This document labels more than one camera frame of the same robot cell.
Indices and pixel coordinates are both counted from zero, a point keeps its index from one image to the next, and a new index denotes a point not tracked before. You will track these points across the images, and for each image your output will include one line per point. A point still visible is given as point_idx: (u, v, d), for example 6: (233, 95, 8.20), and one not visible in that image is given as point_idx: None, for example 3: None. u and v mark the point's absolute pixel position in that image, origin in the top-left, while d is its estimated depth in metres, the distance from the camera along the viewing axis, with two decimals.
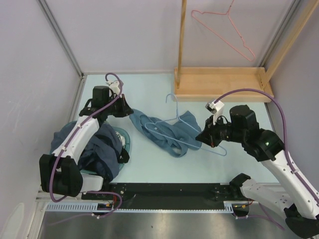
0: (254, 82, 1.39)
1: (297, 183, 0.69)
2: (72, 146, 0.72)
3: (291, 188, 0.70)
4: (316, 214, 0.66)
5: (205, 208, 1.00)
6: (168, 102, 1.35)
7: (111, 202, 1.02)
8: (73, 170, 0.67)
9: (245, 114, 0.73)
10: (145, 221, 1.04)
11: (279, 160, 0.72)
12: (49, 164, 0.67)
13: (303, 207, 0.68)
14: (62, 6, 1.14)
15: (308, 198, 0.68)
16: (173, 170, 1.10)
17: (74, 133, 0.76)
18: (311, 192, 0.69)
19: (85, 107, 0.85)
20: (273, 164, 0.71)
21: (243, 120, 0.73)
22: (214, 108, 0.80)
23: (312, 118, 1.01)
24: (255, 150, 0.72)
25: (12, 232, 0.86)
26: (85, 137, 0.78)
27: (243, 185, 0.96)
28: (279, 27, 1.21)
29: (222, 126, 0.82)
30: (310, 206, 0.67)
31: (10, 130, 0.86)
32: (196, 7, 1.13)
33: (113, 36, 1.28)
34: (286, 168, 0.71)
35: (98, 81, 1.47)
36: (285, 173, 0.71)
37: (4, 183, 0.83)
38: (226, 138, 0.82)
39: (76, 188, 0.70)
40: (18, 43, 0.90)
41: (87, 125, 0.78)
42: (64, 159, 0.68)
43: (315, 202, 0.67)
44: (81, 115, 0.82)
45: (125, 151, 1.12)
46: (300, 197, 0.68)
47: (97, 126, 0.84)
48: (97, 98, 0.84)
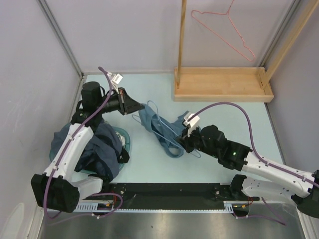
0: (254, 82, 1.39)
1: (275, 172, 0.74)
2: (64, 163, 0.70)
3: (275, 178, 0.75)
4: (307, 189, 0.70)
5: (205, 208, 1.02)
6: (168, 102, 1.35)
7: (111, 202, 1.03)
8: (66, 188, 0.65)
9: (216, 136, 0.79)
10: (145, 221, 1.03)
11: (251, 161, 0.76)
12: (42, 183, 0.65)
13: (295, 189, 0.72)
14: (62, 6, 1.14)
15: (292, 179, 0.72)
16: (173, 170, 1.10)
17: (65, 147, 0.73)
18: (292, 173, 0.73)
19: (78, 111, 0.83)
20: (248, 167, 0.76)
21: (216, 143, 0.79)
22: (188, 124, 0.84)
23: (312, 118, 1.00)
24: (230, 165, 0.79)
25: (12, 232, 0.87)
26: (79, 149, 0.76)
27: (245, 186, 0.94)
28: (279, 27, 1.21)
29: (195, 138, 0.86)
30: (298, 185, 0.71)
31: (10, 130, 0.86)
32: (196, 7, 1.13)
33: (113, 36, 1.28)
34: (260, 164, 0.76)
35: (99, 81, 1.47)
36: (262, 169, 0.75)
37: (4, 183, 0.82)
38: (199, 150, 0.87)
39: (72, 204, 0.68)
40: (17, 43, 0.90)
41: (79, 136, 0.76)
42: (57, 179, 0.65)
43: (300, 179, 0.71)
44: (74, 123, 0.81)
45: (125, 151, 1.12)
46: (286, 181, 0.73)
47: (91, 134, 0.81)
48: (88, 101, 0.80)
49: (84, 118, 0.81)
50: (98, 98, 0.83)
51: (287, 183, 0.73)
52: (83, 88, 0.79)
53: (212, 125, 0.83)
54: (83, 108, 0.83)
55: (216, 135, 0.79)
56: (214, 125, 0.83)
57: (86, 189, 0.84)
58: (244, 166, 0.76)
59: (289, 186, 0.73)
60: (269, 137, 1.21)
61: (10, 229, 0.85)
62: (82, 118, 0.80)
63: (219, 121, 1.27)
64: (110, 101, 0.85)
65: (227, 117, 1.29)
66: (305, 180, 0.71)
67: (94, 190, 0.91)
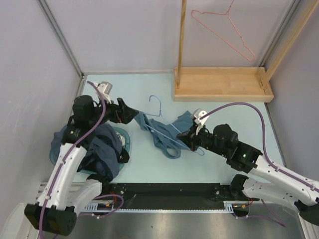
0: (254, 82, 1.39)
1: (285, 178, 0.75)
2: (56, 191, 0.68)
3: (283, 184, 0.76)
4: (315, 198, 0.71)
5: (205, 208, 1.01)
6: (168, 102, 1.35)
7: (111, 202, 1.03)
8: (61, 217, 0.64)
9: (230, 136, 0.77)
10: (145, 221, 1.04)
11: (261, 165, 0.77)
12: (36, 213, 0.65)
13: (302, 196, 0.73)
14: (62, 6, 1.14)
15: (301, 187, 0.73)
16: (172, 170, 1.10)
17: (57, 173, 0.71)
18: (301, 180, 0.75)
19: (69, 128, 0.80)
20: (258, 170, 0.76)
21: (229, 143, 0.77)
22: (199, 123, 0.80)
23: (312, 118, 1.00)
24: (239, 166, 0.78)
25: (12, 232, 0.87)
26: (72, 171, 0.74)
27: (245, 187, 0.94)
28: (279, 27, 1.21)
29: (203, 136, 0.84)
30: (307, 194, 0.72)
31: (10, 130, 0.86)
32: (196, 7, 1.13)
33: (113, 36, 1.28)
34: (270, 169, 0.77)
35: (99, 81, 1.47)
36: (271, 174, 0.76)
37: (4, 183, 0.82)
38: (207, 148, 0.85)
39: (69, 227, 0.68)
40: (17, 43, 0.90)
41: (71, 159, 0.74)
42: (50, 209, 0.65)
43: (308, 188, 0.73)
44: (65, 143, 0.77)
45: (125, 151, 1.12)
46: (294, 189, 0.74)
47: (84, 151, 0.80)
48: (80, 116, 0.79)
49: (76, 135, 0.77)
50: (92, 112, 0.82)
51: (295, 191, 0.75)
52: (75, 103, 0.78)
53: (225, 124, 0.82)
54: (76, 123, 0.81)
55: (230, 136, 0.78)
56: (227, 125, 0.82)
57: (83, 201, 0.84)
58: (253, 169, 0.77)
59: (297, 193, 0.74)
60: (270, 137, 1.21)
61: (10, 229, 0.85)
62: (74, 136, 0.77)
63: (219, 121, 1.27)
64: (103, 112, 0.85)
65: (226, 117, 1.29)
66: (313, 189, 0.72)
67: (94, 195, 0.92)
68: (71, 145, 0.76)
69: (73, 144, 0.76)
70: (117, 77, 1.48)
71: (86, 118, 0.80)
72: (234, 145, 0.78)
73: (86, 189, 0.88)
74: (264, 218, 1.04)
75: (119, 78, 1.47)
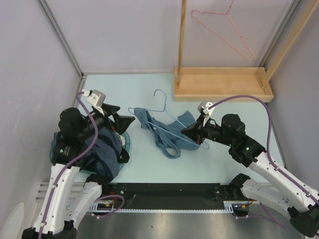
0: (254, 82, 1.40)
1: (282, 179, 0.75)
2: (51, 216, 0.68)
3: (279, 185, 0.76)
4: (308, 205, 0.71)
5: (205, 208, 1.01)
6: (168, 102, 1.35)
7: (112, 202, 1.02)
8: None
9: (237, 126, 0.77)
10: (145, 221, 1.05)
11: (262, 160, 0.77)
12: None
13: (296, 201, 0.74)
14: (62, 6, 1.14)
15: (296, 191, 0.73)
16: (172, 170, 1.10)
17: (50, 197, 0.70)
18: (298, 185, 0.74)
19: (58, 144, 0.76)
20: (258, 165, 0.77)
21: (234, 132, 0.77)
22: (207, 113, 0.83)
23: (312, 118, 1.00)
24: (239, 157, 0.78)
25: (12, 232, 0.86)
26: (65, 193, 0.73)
27: (244, 186, 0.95)
28: (279, 26, 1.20)
29: (210, 128, 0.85)
30: (300, 199, 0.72)
31: (10, 129, 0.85)
32: (196, 7, 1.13)
33: (113, 36, 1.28)
34: (269, 166, 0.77)
35: (99, 81, 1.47)
36: (270, 172, 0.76)
37: (4, 183, 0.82)
38: (213, 140, 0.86)
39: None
40: (17, 43, 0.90)
41: (63, 181, 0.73)
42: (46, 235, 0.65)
43: (304, 193, 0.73)
44: (55, 163, 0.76)
45: (125, 151, 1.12)
46: (289, 191, 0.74)
47: (78, 170, 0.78)
48: (69, 133, 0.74)
49: (67, 154, 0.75)
50: (80, 126, 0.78)
51: (290, 194, 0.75)
52: (61, 121, 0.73)
53: (235, 114, 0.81)
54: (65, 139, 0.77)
55: (238, 125, 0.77)
56: (237, 115, 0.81)
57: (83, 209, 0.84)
58: (253, 163, 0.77)
59: (291, 197, 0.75)
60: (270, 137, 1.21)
61: (10, 229, 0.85)
62: (66, 155, 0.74)
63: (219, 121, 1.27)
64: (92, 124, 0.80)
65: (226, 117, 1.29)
66: (309, 195, 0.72)
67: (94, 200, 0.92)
68: (62, 166, 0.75)
69: (65, 165, 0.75)
70: (117, 77, 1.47)
71: (76, 133, 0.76)
72: (239, 136, 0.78)
73: (85, 196, 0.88)
74: (265, 218, 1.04)
75: (119, 78, 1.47)
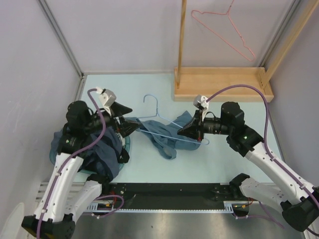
0: (254, 82, 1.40)
1: (276, 169, 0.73)
2: (52, 204, 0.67)
3: (274, 176, 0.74)
4: (301, 196, 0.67)
5: (205, 208, 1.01)
6: (168, 102, 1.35)
7: (111, 202, 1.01)
8: (57, 229, 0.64)
9: (236, 113, 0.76)
10: (145, 221, 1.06)
11: (258, 150, 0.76)
12: (33, 226, 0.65)
13: (289, 192, 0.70)
14: (62, 6, 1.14)
15: (290, 182, 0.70)
16: (172, 171, 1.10)
17: (53, 184, 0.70)
18: (293, 177, 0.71)
19: (64, 136, 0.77)
20: (253, 154, 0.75)
21: (233, 118, 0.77)
22: (205, 106, 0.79)
23: (313, 118, 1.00)
24: (237, 145, 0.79)
25: (12, 232, 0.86)
26: (68, 182, 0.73)
27: (243, 184, 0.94)
28: (279, 26, 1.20)
29: (210, 120, 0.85)
30: (293, 190, 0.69)
31: (10, 130, 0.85)
32: (196, 7, 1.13)
33: (113, 36, 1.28)
34: (265, 156, 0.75)
35: (99, 81, 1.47)
36: (265, 161, 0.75)
37: (4, 183, 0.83)
38: (215, 132, 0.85)
39: (66, 236, 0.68)
40: (17, 43, 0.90)
41: (67, 170, 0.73)
42: (46, 223, 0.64)
43: (297, 185, 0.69)
44: (60, 152, 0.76)
45: (125, 151, 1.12)
46: (283, 182, 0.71)
47: (81, 160, 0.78)
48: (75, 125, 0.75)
49: (72, 145, 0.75)
50: (87, 119, 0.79)
51: (284, 185, 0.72)
52: (68, 112, 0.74)
53: (237, 103, 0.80)
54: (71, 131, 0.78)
55: (237, 112, 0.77)
56: (238, 104, 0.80)
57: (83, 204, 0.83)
58: (249, 151, 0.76)
59: (284, 188, 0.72)
60: (269, 137, 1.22)
61: (10, 228, 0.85)
62: (71, 146, 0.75)
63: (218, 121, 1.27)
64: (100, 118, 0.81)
65: None
66: (303, 187, 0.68)
67: (93, 197, 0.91)
68: (68, 155, 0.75)
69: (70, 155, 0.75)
70: (117, 77, 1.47)
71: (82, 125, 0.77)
72: (238, 123, 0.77)
73: (85, 192, 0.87)
74: (265, 218, 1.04)
75: (119, 78, 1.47)
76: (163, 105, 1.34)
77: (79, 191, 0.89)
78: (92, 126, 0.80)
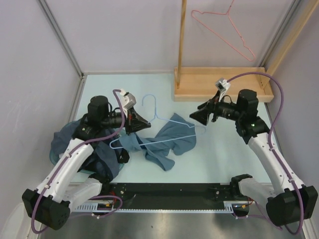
0: (254, 82, 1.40)
1: (272, 159, 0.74)
2: (56, 182, 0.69)
3: (267, 164, 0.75)
4: (285, 187, 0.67)
5: (205, 208, 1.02)
6: (168, 102, 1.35)
7: (111, 202, 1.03)
8: (55, 209, 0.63)
9: (250, 99, 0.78)
10: (145, 221, 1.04)
11: (260, 138, 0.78)
12: (32, 200, 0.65)
13: (276, 182, 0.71)
14: (62, 6, 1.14)
15: (280, 174, 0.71)
16: (172, 171, 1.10)
17: (60, 165, 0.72)
18: (286, 170, 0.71)
19: (80, 124, 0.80)
20: (254, 140, 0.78)
21: (245, 104, 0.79)
22: (224, 87, 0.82)
23: (313, 118, 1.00)
24: (241, 130, 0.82)
25: (13, 232, 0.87)
26: (75, 167, 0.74)
27: (242, 180, 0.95)
28: (279, 27, 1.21)
29: (224, 104, 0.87)
30: (280, 180, 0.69)
31: (10, 130, 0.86)
32: (196, 7, 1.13)
33: (113, 36, 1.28)
34: (265, 144, 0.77)
35: (99, 81, 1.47)
36: (264, 150, 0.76)
37: (4, 184, 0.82)
38: (227, 116, 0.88)
39: (60, 222, 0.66)
40: (17, 43, 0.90)
41: (77, 153, 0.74)
42: (46, 198, 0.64)
43: (286, 178, 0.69)
44: (74, 138, 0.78)
45: (125, 151, 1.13)
46: (274, 172, 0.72)
47: (91, 150, 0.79)
48: (92, 116, 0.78)
49: (86, 133, 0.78)
50: (105, 113, 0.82)
51: (274, 176, 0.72)
52: (90, 102, 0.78)
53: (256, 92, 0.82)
54: (88, 121, 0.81)
55: (252, 99, 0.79)
56: (255, 92, 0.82)
57: (81, 197, 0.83)
58: (251, 137, 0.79)
59: (274, 178, 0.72)
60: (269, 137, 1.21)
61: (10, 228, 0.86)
62: (85, 133, 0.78)
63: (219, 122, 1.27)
64: (116, 116, 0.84)
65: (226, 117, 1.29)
66: (291, 180, 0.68)
67: (92, 193, 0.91)
68: (80, 141, 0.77)
69: (83, 141, 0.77)
70: (117, 77, 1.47)
71: (99, 118, 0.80)
72: (249, 110, 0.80)
73: (85, 186, 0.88)
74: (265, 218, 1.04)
75: (119, 78, 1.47)
76: (163, 105, 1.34)
77: (80, 185, 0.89)
78: (108, 122, 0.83)
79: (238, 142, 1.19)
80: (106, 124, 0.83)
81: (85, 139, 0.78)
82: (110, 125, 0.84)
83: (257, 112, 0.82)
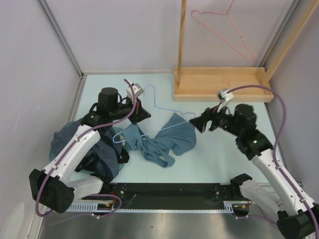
0: (254, 82, 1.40)
1: (279, 178, 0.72)
2: (63, 164, 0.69)
3: (276, 183, 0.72)
4: (298, 209, 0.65)
5: (205, 208, 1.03)
6: (168, 102, 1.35)
7: (111, 202, 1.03)
8: (61, 191, 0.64)
9: (247, 115, 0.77)
10: (145, 221, 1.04)
11: (265, 156, 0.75)
12: (39, 180, 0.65)
13: (287, 203, 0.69)
14: (62, 6, 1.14)
15: (291, 193, 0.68)
16: (172, 170, 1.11)
17: (68, 148, 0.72)
18: (295, 189, 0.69)
19: (89, 112, 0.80)
20: (259, 159, 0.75)
21: (244, 120, 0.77)
22: (224, 97, 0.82)
23: (313, 118, 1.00)
24: (244, 148, 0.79)
25: (12, 232, 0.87)
26: (82, 151, 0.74)
27: (243, 185, 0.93)
28: (279, 27, 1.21)
29: (223, 116, 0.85)
30: (292, 201, 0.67)
31: (10, 130, 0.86)
32: (196, 7, 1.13)
33: (113, 36, 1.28)
34: (271, 163, 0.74)
35: (99, 81, 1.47)
36: (270, 169, 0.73)
37: (3, 183, 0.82)
38: (224, 128, 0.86)
39: (64, 205, 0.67)
40: (17, 43, 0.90)
41: (85, 138, 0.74)
42: (53, 179, 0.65)
43: (298, 197, 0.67)
44: (82, 124, 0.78)
45: (125, 151, 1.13)
46: (284, 192, 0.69)
47: (99, 137, 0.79)
48: (102, 104, 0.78)
49: (94, 120, 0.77)
50: (115, 104, 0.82)
51: (284, 196, 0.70)
52: (101, 91, 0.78)
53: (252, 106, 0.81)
54: (97, 110, 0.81)
55: (249, 115, 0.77)
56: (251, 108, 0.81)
57: (84, 189, 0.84)
58: (256, 156, 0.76)
59: (284, 199, 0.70)
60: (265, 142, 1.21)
61: (10, 228, 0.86)
62: (93, 121, 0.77)
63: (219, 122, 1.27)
64: (124, 108, 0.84)
65: None
66: (302, 201, 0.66)
67: (93, 191, 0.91)
68: (88, 128, 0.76)
69: (91, 127, 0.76)
70: (117, 77, 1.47)
71: (109, 108, 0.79)
72: (247, 126, 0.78)
73: (88, 181, 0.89)
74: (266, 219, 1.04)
75: (119, 78, 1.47)
76: (163, 104, 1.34)
77: (83, 179, 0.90)
78: (116, 113, 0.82)
79: None
80: (114, 114, 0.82)
81: (94, 126, 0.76)
82: (117, 116, 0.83)
83: (255, 127, 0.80)
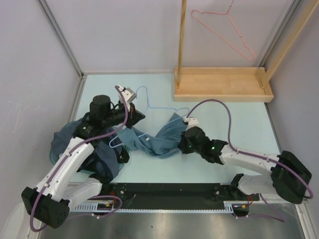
0: (254, 82, 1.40)
1: (244, 158, 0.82)
2: (56, 180, 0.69)
3: (245, 164, 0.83)
4: (270, 168, 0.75)
5: (204, 208, 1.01)
6: (167, 102, 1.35)
7: (111, 202, 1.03)
8: (53, 208, 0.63)
9: (195, 133, 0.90)
10: (145, 221, 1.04)
11: (224, 151, 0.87)
12: (31, 198, 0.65)
13: (262, 170, 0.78)
14: (61, 7, 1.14)
15: (258, 162, 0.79)
16: (173, 169, 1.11)
17: (60, 163, 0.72)
18: (258, 156, 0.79)
19: (81, 122, 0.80)
20: (222, 156, 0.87)
21: (195, 139, 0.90)
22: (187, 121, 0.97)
23: (313, 118, 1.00)
24: (211, 158, 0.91)
25: (12, 232, 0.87)
26: (75, 166, 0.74)
27: (239, 183, 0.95)
28: (279, 27, 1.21)
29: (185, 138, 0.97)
30: (262, 166, 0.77)
31: (10, 130, 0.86)
32: (196, 7, 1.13)
33: (113, 36, 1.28)
34: (232, 152, 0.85)
35: (99, 81, 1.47)
36: (234, 157, 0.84)
37: (3, 183, 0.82)
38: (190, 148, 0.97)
39: (59, 220, 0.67)
40: (17, 43, 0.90)
41: (77, 153, 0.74)
42: (45, 196, 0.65)
43: (263, 161, 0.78)
44: (75, 136, 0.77)
45: (125, 151, 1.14)
46: (253, 165, 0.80)
47: (92, 149, 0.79)
48: (94, 114, 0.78)
49: (87, 132, 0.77)
50: (107, 111, 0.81)
51: (256, 167, 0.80)
52: (93, 100, 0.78)
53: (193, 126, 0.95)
54: (90, 119, 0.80)
55: (197, 133, 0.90)
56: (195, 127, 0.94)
57: (81, 196, 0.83)
58: (220, 156, 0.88)
59: (254, 167, 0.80)
60: None
61: (10, 228, 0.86)
62: (85, 132, 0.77)
63: (219, 121, 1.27)
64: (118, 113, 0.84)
65: (226, 117, 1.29)
66: (268, 160, 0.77)
67: (91, 194, 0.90)
68: (80, 140, 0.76)
69: (83, 140, 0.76)
70: (117, 77, 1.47)
71: (101, 117, 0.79)
72: (200, 141, 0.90)
73: (86, 186, 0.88)
74: (265, 216, 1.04)
75: (119, 78, 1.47)
76: (162, 105, 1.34)
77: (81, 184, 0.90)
78: (110, 119, 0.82)
79: (238, 142, 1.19)
80: (108, 122, 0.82)
81: (86, 138, 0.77)
82: (111, 123, 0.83)
83: (207, 138, 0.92)
